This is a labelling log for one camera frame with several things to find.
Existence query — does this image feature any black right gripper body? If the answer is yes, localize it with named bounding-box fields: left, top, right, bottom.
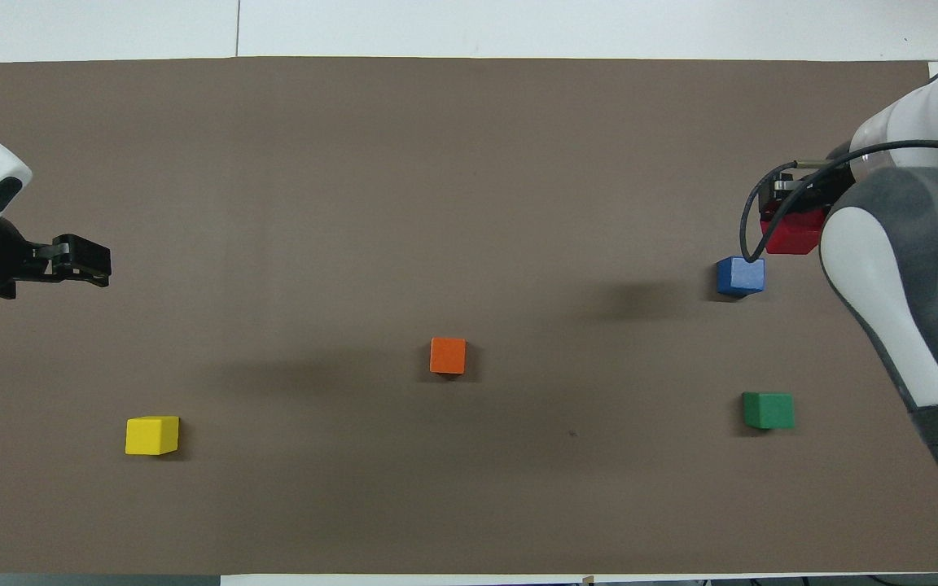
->
left=795, top=161, right=854, bottom=216

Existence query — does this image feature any red wooden block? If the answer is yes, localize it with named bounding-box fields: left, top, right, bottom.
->
left=760, top=199, right=830, bottom=256

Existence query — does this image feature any blue wooden block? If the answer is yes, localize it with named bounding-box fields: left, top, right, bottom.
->
left=717, top=256, right=766, bottom=297

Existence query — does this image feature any yellow wooden block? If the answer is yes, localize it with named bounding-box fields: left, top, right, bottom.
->
left=125, top=416, right=180, bottom=456

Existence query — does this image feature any green wooden block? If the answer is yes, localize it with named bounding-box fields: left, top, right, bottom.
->
left=743, top=391, right=796, bottom=430

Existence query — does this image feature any orange wooden block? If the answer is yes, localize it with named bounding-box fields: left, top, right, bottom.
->
left=429, top=337, right=467, bottom=375

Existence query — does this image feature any brown table mat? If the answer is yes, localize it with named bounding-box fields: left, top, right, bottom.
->
left=0, top=57, right=938, bottom=575

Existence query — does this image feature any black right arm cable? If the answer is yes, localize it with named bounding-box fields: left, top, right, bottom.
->
left=741, top=139, right=938, bottom=264

